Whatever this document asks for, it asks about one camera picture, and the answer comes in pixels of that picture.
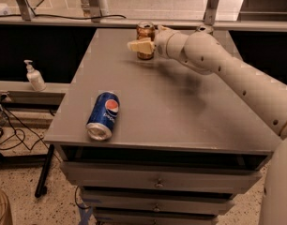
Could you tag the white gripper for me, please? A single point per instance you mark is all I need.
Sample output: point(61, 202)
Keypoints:
point(161, 44)

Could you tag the orange soda can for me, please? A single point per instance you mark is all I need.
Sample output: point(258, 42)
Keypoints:
point(145, 30)

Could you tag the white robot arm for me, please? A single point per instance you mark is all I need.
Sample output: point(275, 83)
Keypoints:
point(267, 97)

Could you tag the white green soda can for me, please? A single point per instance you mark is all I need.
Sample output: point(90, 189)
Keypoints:
point(205, 28)

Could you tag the blue pepsi can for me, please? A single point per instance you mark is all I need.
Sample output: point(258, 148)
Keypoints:
point(103, 116)

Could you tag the grey drawer cabinet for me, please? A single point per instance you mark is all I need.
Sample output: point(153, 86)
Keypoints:
point(169, 116)

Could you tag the white pump dispenser bottle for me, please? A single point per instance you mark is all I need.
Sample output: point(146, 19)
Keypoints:
point(34, 77)

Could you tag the top grey drawer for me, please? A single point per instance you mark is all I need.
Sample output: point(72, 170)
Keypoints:
point(158, 177)

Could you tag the grey drawer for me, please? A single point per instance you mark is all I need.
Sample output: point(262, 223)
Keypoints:
point(158, 177)
point(147, 218)
point(157, 202)

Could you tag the middle grey drawer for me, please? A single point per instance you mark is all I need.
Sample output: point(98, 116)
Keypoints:
point(157, 202)

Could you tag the bottom grey drawer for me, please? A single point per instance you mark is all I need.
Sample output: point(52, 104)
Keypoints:
point(147, 218)

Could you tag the black table leg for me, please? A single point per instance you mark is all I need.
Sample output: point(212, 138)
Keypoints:
point(41, 188)

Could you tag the tan trouser knee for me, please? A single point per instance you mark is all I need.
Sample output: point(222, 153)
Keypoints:
point(5, 209)

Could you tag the grey metal frame rail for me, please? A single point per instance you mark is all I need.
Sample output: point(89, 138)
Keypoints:
point(240, 15)

